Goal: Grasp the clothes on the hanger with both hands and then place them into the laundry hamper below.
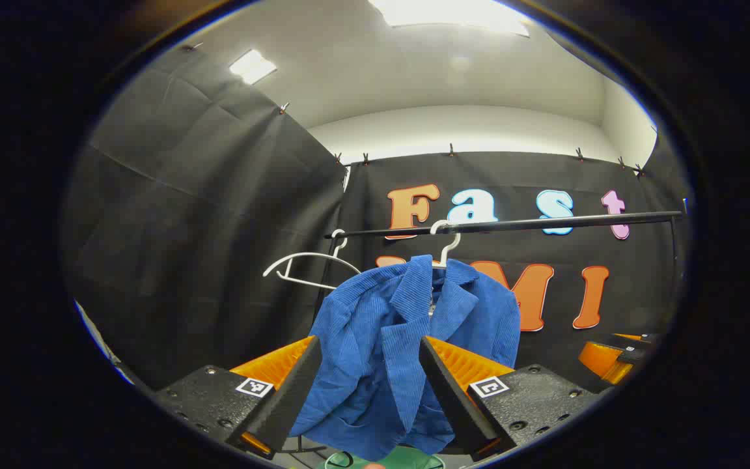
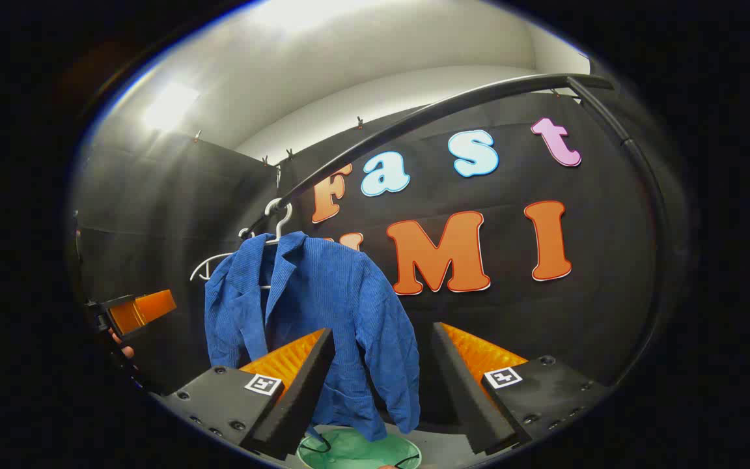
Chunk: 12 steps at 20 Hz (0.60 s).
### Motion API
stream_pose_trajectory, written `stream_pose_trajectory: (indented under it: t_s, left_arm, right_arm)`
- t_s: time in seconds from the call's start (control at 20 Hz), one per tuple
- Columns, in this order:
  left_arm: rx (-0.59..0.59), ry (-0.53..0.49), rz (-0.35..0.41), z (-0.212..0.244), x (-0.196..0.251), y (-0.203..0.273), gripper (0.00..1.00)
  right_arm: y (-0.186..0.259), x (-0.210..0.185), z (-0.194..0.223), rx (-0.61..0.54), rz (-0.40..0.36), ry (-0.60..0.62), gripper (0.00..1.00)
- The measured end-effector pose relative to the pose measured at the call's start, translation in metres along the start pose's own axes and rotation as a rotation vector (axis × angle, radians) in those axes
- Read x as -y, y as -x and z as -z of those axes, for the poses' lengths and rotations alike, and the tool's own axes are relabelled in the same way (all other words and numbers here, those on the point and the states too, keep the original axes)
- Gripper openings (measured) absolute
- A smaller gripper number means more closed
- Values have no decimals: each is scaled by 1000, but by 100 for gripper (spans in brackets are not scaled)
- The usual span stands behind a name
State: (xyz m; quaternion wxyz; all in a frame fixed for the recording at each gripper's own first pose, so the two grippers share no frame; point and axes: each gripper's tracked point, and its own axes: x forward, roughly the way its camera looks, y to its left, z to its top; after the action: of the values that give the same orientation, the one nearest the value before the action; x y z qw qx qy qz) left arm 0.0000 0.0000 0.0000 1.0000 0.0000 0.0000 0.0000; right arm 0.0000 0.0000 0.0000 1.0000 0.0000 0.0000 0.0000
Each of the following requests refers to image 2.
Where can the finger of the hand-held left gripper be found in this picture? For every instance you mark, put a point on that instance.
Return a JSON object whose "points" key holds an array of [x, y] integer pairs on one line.
{"points": [[144, 309]]}

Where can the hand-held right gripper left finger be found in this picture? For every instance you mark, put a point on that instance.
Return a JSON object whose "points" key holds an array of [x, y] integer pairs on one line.
{"points": [[303, 391]]}

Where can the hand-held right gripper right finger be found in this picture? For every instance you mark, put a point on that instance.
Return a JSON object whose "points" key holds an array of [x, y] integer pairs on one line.
{"points": [[466, 397]]}

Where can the green laundry hamper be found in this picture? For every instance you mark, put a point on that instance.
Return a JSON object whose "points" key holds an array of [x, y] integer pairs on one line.
{"points": [[355, 449]]}

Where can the black clothes rack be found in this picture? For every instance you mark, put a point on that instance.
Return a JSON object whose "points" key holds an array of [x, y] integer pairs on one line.
{"points": [[414, 120]]}

